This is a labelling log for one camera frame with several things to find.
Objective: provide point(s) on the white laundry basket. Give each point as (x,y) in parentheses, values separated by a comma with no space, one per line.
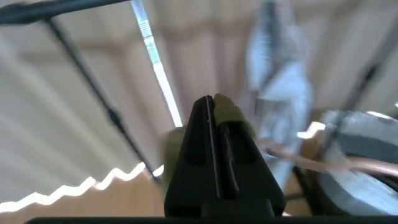
(357,137)

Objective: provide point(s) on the black clothes rack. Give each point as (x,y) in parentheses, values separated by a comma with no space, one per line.
(46,9)

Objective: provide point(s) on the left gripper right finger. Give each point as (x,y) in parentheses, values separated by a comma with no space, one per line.
(255,193)

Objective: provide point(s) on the beige curtain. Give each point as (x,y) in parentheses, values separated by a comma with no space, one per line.
(46,109)

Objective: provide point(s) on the green garment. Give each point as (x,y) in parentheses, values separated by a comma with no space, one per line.
(227,109)

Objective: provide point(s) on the pale grey shorts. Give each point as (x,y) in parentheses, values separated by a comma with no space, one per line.
(286,87)

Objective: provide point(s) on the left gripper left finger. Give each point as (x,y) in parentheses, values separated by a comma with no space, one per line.
(192,186)

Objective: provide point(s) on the pink clothes hanger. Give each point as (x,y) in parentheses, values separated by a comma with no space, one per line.
(367,163)

